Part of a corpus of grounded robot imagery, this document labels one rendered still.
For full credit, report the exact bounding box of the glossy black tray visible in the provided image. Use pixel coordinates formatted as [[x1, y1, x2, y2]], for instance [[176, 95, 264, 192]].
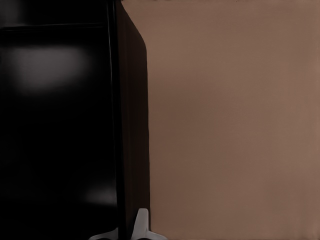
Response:
[[0, 0, 127, 240]]

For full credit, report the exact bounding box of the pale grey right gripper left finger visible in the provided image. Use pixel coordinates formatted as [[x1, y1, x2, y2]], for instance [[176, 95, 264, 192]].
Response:
[[88, 227, 120, 240]]

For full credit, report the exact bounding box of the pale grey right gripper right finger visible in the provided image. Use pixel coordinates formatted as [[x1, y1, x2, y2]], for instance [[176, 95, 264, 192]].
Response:
[[133, 207, 166, 240]]

